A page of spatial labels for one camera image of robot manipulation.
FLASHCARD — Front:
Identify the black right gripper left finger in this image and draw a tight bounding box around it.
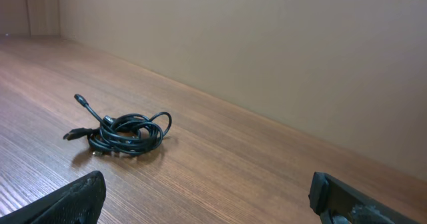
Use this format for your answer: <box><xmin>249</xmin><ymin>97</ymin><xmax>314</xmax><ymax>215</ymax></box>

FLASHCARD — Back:
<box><xmin>1</xmin><ymin>171</ymin><xmax>106</xmax><ymax>224</ymax></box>

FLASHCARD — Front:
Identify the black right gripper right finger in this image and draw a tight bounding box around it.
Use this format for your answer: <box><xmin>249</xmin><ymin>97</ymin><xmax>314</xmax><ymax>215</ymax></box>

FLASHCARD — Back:
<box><xmin>308</xmin><ymin>172</ymin><xmax>416</xmax><ymax>224</ymax></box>

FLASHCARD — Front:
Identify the black cable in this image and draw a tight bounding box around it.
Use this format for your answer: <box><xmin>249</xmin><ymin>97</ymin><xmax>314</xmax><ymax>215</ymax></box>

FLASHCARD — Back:
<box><xmin>63</xmin><ymin>93</ymin><xmax>173</xmax><ymax>157</ymax></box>

